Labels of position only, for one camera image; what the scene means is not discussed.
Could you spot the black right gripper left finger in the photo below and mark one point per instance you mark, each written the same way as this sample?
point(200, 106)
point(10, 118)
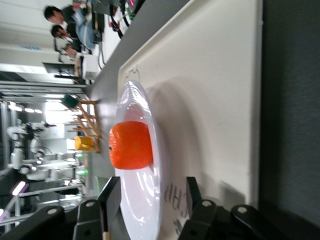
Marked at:
point(110, 200)

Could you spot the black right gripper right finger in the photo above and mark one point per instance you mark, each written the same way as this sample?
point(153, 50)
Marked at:
point(205, 220)

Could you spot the white round plate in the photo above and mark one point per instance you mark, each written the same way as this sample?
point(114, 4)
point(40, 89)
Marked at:
point(140, 205)

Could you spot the orange fruit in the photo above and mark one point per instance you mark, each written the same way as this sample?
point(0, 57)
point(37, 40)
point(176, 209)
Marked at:
point(131, 145)

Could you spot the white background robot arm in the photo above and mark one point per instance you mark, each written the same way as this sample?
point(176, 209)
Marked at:
point(17, 152)

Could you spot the wooden mug rack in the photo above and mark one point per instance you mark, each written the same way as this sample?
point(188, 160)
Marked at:
point(97, 142)

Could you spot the yellow mug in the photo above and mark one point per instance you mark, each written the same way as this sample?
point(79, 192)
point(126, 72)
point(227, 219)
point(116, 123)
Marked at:
point(83, 143)

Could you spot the dark green mug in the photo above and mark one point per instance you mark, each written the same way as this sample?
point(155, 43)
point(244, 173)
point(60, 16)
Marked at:
point(70, 101)

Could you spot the seated person dark hair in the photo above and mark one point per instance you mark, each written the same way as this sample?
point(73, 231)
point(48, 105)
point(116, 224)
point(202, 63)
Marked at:
point(53, 13)
point(58, 31)

